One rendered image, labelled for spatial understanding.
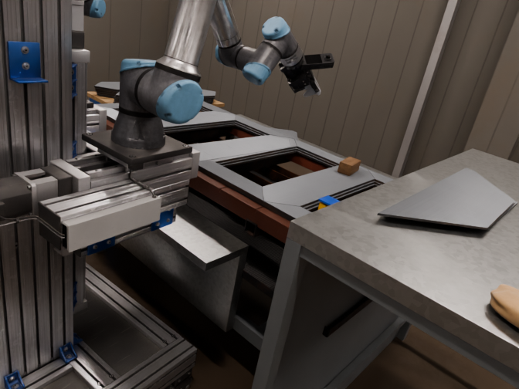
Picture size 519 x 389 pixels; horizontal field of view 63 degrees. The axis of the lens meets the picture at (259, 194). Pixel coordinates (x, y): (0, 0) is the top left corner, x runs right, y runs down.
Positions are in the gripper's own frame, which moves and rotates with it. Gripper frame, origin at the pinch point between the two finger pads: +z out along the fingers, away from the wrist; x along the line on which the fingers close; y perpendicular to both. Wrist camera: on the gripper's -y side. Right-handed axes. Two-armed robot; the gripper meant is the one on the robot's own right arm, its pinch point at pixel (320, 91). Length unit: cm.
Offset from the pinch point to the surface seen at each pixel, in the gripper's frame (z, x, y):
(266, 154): 35, -10, 37
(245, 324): 37, 61, 63
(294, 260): -35, 70, 13
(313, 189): 23.7, 22.7, 17.9
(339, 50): 184, -195, -7
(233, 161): 17.9, -1.7, 46.2
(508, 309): -36, 92, -21
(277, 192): 10.6, 25.5, 28.0
